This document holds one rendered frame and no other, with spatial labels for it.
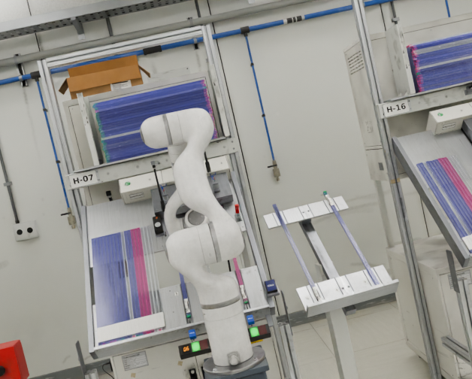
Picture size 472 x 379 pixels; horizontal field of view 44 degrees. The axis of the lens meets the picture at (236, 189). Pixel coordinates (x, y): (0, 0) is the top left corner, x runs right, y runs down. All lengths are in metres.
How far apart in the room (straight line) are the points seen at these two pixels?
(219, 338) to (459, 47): 1.79
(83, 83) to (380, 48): 1.46
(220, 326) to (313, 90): 2.74
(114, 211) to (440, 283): 1.46
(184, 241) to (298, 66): 2.71
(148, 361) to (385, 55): 1.80
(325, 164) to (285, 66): 0.75
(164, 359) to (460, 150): 1.59
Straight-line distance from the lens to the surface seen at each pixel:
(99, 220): 2.59
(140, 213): 2.55
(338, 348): 2.35
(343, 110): 4.24
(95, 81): 2.97
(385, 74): 2.95
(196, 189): 1.71
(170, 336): 2.22
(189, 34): 2.69
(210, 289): 1.68
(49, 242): 4.22
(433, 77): 2.82
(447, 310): 2.75
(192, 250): 1.66
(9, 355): 2.45
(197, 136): 1.78
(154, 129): 1.80
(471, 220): 2.50
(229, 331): 1.71
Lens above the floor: 1.31
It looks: 4 degrees down
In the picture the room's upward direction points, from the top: 13 degrees counter-clockwise
